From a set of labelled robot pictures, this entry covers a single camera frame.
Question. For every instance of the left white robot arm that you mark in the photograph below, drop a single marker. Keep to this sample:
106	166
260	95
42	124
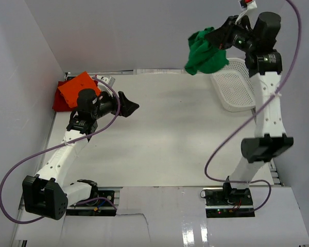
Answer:
44	193

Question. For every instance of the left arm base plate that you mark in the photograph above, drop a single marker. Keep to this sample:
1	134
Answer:
100	207

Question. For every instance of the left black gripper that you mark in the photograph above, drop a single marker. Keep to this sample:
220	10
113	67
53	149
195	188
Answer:
129	106

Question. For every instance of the dark red folded t shirt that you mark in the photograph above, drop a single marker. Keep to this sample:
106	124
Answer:
60	103

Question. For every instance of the orange folded t shirt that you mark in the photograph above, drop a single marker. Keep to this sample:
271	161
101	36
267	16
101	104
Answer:
84	81

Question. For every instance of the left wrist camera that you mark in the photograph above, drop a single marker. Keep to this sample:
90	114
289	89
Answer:
109	80

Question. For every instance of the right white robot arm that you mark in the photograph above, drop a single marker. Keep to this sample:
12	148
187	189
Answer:
264	65

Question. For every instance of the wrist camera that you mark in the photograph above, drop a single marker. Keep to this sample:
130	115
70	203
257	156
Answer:
247	5
109	80

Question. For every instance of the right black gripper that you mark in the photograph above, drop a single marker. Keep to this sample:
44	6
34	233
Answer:
221	38

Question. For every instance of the white perforated plastic basket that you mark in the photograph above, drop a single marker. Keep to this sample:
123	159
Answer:
233	86

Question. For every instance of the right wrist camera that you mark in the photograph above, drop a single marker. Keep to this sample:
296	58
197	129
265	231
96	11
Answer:
247	5

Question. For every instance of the green t shirt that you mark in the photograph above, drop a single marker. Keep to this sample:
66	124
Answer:
203	56

